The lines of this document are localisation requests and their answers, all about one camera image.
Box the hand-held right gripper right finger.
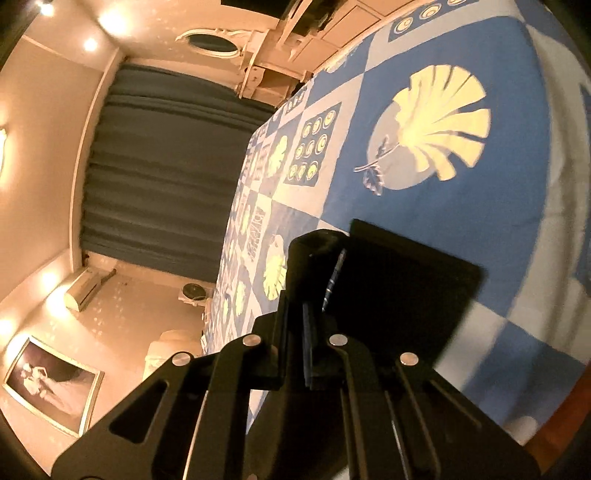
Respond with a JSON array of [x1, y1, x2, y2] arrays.
[[302, 248, 541, 480]]

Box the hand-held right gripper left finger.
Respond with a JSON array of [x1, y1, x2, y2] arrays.
[[53, 231, 348, 480]]

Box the black pants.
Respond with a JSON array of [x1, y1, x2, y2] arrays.
[[344, 218, 488, 372]]

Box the white rounded object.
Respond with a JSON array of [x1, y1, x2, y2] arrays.
[[145, 329, 204, 393]]

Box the blue printed bed blanket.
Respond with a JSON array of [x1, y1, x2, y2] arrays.
[[201, 0, 591, 437]]

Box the dark grey curtain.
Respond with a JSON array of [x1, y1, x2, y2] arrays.
[[78, 62, 278, 287]]

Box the white air conditioner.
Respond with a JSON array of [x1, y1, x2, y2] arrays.
[[64, 268, 102, 312]]

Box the white dresser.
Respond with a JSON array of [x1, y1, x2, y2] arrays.
[[235, 18, 333, 100]]

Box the oval white-framed mirror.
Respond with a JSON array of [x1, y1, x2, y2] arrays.
[[175, 28, 243, 60]]

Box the wooden panelled wardrobe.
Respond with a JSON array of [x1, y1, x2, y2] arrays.
[[318, 0, 385, 51]]

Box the framed wall picture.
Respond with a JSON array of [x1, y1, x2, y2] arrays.
[[2, 336, 106, 438]]

